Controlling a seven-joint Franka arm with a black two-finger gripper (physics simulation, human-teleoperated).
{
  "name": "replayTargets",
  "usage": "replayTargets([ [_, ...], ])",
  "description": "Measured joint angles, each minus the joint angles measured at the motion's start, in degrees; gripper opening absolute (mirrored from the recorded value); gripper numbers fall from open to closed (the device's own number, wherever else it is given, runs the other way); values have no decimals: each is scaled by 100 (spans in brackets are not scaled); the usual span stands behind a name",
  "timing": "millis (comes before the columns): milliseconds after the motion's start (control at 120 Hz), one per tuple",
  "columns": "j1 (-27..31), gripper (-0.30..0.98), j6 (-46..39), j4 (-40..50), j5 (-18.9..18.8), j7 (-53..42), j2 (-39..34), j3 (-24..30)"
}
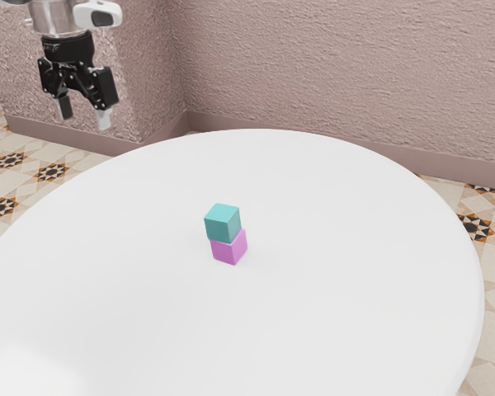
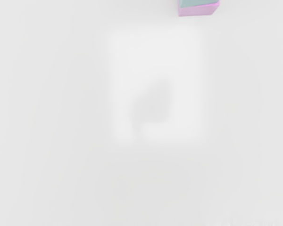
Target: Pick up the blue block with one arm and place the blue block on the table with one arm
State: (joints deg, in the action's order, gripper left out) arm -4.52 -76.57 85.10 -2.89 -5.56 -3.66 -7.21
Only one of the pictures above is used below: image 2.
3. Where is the pink block with teal top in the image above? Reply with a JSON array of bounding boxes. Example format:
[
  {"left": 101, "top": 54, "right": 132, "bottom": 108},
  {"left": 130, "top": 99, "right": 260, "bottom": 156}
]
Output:
[{"left": 178, "top": 0, "right": 220, "bottom": 17}]

